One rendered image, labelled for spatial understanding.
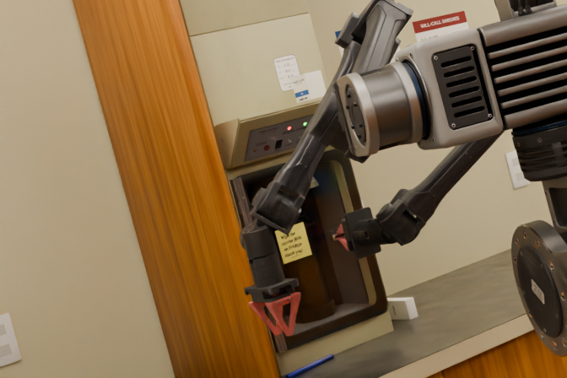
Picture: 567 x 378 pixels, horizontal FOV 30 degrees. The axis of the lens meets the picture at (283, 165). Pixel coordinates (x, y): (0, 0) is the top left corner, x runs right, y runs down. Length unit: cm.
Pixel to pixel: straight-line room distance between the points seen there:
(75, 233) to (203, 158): 53
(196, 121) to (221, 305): 41
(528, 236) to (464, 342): 72
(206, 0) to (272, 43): 18
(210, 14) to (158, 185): 41
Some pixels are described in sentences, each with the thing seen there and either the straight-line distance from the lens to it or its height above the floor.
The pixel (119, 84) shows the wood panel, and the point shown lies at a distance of 252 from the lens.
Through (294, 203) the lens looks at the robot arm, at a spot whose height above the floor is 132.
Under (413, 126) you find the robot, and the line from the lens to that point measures 149.
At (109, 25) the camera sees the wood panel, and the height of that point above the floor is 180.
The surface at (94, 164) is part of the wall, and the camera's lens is 266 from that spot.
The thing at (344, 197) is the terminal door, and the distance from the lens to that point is 244.
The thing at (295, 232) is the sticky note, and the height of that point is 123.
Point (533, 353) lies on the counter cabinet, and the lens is 244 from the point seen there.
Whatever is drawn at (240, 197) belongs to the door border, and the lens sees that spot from 231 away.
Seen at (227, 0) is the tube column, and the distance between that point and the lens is 239.
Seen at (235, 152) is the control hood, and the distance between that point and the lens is 227.
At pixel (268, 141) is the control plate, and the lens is 230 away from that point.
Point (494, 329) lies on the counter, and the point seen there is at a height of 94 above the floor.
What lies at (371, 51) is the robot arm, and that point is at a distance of 186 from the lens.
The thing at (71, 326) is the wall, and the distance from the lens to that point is 262.
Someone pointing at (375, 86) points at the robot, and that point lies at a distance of 149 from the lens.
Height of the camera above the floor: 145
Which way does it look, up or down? 2 degrees down
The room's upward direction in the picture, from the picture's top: 15 degrees counter-clockwise
